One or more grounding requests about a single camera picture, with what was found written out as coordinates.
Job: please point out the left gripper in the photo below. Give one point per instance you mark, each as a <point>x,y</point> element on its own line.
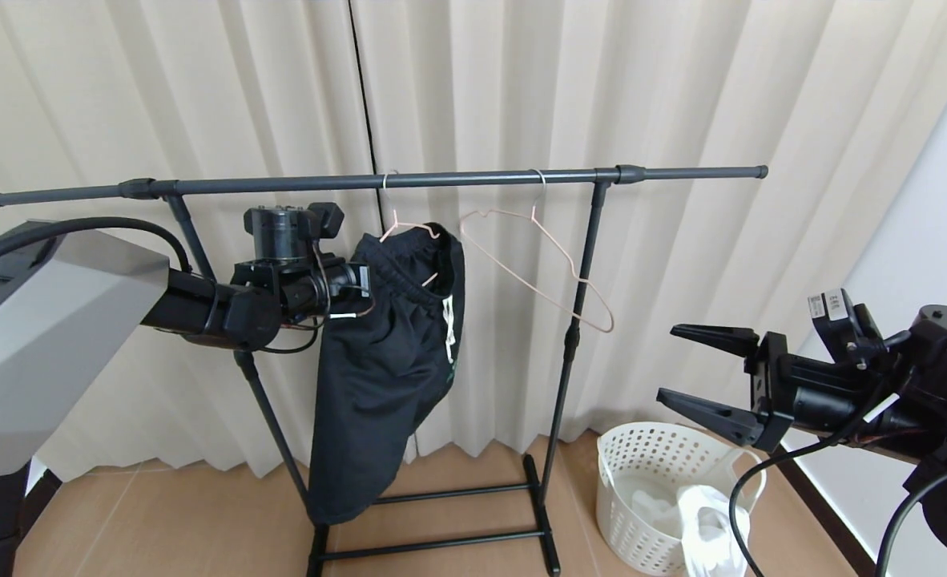
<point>345,288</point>

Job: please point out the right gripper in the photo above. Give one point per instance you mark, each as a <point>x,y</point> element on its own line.
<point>826,393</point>

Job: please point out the pink clothes hanger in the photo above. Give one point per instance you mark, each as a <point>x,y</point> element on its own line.
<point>534,212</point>
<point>394,215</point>

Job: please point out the black shorts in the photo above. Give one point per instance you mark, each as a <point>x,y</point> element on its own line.
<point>377,385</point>

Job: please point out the white garment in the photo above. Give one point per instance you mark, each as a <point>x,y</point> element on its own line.
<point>714,529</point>

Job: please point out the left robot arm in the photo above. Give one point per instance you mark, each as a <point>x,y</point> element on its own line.
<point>57,336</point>

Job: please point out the white laundry basket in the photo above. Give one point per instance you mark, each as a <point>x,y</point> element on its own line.
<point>650,457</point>

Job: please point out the black clothes rack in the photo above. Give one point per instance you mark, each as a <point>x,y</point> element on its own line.
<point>281,183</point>

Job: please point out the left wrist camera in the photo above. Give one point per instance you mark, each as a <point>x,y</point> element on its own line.
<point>325,220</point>

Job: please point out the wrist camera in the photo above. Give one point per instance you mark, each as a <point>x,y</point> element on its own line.
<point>325,220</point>
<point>842,320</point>

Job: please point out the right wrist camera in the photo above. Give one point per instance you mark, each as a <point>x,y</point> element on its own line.
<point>842,320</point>

